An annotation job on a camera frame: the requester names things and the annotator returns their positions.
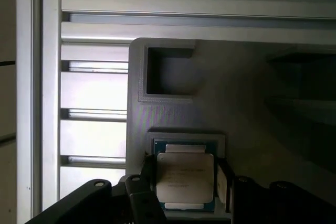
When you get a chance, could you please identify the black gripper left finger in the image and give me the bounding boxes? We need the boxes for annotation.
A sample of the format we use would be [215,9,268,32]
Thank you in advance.
[28,152,169,224]

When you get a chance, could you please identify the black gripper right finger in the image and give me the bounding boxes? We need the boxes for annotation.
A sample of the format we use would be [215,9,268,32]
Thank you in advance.
[215,156,336,224]

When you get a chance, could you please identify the silver CPU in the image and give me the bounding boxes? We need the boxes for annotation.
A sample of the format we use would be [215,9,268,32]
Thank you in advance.
[153,137,219,213]

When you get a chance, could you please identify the grey plastic parts rack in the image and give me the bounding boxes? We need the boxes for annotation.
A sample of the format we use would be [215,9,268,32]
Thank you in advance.
[125,37,336,224]

